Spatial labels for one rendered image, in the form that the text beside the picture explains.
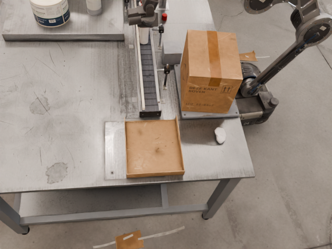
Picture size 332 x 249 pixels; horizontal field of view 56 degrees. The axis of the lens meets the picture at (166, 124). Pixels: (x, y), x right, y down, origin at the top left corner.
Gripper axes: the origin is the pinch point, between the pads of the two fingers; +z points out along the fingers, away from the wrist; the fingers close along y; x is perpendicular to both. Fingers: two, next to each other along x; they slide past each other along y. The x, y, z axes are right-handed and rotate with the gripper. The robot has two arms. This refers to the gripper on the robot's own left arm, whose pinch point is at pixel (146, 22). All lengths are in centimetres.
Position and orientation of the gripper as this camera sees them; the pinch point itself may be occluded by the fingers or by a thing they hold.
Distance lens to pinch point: 168.2
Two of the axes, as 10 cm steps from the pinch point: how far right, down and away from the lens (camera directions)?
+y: -9.9, 0.5, -1.3
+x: 0.3, 9.9, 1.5
